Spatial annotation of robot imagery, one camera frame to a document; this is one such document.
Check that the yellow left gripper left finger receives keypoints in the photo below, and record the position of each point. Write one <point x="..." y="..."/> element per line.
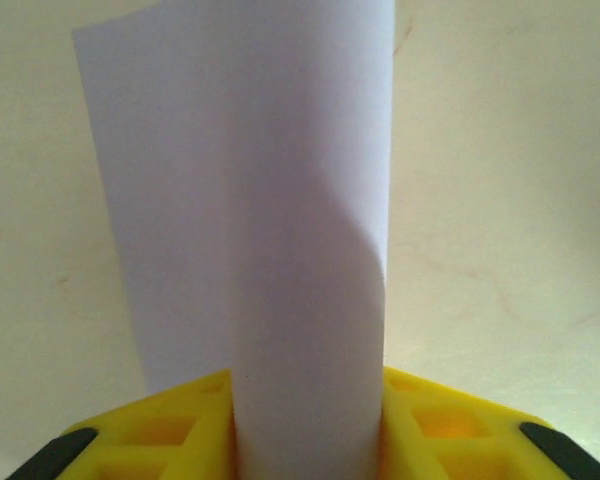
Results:
<point x="145" y="435"/>

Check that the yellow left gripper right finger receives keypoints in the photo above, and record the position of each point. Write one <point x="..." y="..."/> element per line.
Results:
<point x="480" y="440"/>

